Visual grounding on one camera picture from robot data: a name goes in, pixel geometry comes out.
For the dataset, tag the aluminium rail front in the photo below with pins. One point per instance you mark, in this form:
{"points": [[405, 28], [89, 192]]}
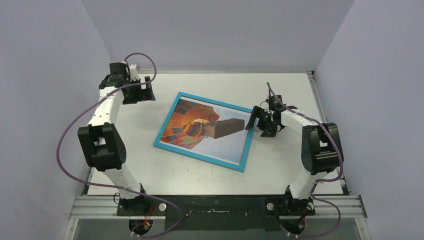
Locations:
{"points": [[103, 207]]}

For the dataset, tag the hot air balloon photo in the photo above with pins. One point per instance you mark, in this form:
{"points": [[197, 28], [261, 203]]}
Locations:
{"points": [[205, 132]]}

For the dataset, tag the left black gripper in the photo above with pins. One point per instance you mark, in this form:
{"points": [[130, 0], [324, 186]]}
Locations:
{"points": [[143, 95]]}

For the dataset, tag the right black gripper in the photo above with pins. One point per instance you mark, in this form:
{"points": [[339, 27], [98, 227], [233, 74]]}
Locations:
{"points": [[263, 119]]}

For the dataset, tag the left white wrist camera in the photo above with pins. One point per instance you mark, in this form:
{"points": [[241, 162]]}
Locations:
{"points": [[133, 70]]}

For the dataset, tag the blue wooden picture frame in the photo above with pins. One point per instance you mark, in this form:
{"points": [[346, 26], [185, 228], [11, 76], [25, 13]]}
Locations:
{"points": [[159, 142]]}

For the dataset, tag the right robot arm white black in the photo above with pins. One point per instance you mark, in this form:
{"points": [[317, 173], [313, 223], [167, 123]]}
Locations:
{"points": [[321, 150]]}

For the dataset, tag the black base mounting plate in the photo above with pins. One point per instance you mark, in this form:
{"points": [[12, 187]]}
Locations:
{"points": [[267, 212]]}

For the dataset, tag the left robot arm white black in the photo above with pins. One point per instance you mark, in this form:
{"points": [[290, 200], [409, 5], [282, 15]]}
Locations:
{"points": [[101, 143]]}

